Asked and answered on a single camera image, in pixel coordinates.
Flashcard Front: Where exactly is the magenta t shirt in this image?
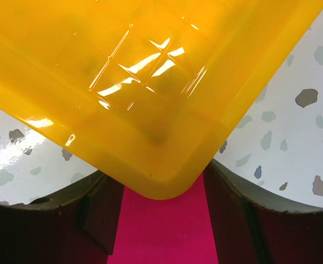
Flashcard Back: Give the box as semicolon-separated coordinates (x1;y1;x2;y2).
108;176;218;264

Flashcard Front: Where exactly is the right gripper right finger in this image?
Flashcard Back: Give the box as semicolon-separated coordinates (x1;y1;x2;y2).
203;160;323;263

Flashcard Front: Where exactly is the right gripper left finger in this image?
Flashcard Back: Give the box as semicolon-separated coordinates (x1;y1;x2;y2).
0;172;124;263

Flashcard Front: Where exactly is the yellow plastic tray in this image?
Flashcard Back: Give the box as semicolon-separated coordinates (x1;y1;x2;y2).
0;1;323;200

